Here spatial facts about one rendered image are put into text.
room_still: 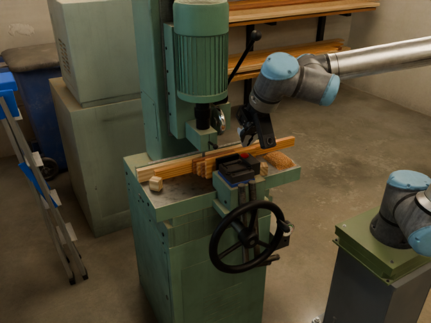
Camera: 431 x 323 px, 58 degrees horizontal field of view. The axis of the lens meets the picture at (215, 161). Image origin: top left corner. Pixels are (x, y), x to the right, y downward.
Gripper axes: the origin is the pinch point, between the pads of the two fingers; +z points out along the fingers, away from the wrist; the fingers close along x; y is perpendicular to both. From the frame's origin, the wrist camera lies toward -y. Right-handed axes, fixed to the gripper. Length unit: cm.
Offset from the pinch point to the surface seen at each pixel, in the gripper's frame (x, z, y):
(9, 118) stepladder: 71, 41, 62
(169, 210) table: 28.6, 16.4, -7.9
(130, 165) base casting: 29, 47, 30
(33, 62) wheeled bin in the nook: 54, 104, 159
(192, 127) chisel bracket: 11.2, 9.2, 17.9
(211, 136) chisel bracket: 6.7, 6.6, 10.9
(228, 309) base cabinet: 5, 71, -39
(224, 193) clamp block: 10.6, 10.2, -10.3
